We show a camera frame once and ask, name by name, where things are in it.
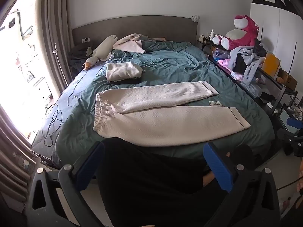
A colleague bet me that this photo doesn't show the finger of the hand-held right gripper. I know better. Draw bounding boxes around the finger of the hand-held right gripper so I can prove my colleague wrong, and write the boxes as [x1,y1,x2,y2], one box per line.
[286,118,303,129]

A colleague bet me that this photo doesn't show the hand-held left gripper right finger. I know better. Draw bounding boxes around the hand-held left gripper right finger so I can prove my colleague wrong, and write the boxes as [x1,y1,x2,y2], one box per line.
[203,142,281,227]

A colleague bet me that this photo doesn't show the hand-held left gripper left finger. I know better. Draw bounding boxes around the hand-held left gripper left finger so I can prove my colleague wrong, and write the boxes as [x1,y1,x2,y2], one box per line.
[25,142,106,227]

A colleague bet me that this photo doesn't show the cream textured pants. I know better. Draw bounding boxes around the cream textured pants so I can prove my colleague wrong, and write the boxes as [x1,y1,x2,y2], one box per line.
[93,81,251,146]

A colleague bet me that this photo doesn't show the person's right hand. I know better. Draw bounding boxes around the person's right hand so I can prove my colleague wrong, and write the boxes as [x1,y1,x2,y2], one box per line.
[296,161,303,192]

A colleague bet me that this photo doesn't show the black metal rack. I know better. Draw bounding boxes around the black metal rack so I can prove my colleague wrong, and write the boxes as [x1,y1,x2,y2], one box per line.
[198,34,299,126]

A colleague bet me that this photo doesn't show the brown cardboard box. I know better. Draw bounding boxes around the brown cardboard box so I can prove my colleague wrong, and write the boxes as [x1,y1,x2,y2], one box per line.
[276,67,298,90]

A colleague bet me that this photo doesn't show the yellow box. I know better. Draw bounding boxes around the yellow box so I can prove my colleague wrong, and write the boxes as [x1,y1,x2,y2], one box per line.
[262,52,281,79]

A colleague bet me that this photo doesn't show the person's black clothing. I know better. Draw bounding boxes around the person's black clothing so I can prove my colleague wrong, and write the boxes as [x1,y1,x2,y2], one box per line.
[97,138,255,227]

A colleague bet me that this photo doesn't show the pile of mixed clothes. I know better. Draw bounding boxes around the pile of mixed clothes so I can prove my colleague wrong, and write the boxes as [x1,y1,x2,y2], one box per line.
[228,39,268,86]

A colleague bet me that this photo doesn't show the grey curtain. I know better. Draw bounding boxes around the grey curtain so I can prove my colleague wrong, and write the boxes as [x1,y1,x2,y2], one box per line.
[35,0,74,93]
[0,104,36,204]

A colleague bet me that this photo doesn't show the pink cloth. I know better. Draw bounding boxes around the pink cloth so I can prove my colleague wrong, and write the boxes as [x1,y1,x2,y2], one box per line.
[217,58,245,81]

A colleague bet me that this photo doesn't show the folded black garment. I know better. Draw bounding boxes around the folded black garment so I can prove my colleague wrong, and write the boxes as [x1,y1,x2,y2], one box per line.
[109,77,141,85]

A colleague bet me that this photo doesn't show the folded cream garment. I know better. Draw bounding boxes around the folded cream garment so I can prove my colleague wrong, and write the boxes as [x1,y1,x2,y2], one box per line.
[106,61,144,82]

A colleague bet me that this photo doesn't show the white wardrobe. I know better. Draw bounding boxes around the white wardrobe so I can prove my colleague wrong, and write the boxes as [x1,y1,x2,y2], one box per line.
[250,0,303,95]

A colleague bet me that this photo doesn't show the clear plastic bag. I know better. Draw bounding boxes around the clear plastic bag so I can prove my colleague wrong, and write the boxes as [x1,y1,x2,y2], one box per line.
[212,48,231,61]

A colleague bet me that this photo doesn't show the white curtain wand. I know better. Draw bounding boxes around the white curtain wand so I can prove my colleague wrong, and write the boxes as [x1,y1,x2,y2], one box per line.
[53,43,69,86]

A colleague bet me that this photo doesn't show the dark grey pillow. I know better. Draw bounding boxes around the dark grey pillow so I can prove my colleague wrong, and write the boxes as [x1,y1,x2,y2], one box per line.
[68,44,93,72]

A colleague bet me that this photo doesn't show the pink bear plush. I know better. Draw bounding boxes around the pink bear plush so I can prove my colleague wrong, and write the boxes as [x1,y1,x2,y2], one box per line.
[212,15,259,50]

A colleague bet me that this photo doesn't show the white duck plush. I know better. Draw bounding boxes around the white duck plush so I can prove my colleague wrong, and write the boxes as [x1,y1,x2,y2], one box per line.
[84,35,118,70]

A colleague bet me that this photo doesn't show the green duvet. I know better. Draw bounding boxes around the green duvet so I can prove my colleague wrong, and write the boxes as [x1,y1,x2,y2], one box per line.
[52,40,275,168]

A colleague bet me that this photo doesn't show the pink fleece blanket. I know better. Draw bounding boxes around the pink fleece blanket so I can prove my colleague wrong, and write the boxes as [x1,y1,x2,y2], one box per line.
[112,33,149,54]

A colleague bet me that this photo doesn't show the grey bed headboard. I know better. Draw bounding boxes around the grey bed headboard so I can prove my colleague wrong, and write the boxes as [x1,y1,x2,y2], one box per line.
[72,15,197,51]

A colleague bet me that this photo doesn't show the black wire basket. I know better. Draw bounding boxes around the black wire basket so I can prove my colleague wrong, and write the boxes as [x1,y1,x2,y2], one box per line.
[287,96,303,117]

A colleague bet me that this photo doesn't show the black cable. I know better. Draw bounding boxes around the black cable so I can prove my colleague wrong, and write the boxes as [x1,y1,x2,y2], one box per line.
[42,103,63,147]

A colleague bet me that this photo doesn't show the white cable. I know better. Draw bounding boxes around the white cable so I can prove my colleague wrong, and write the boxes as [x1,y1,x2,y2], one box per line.
[67,61,95,107]

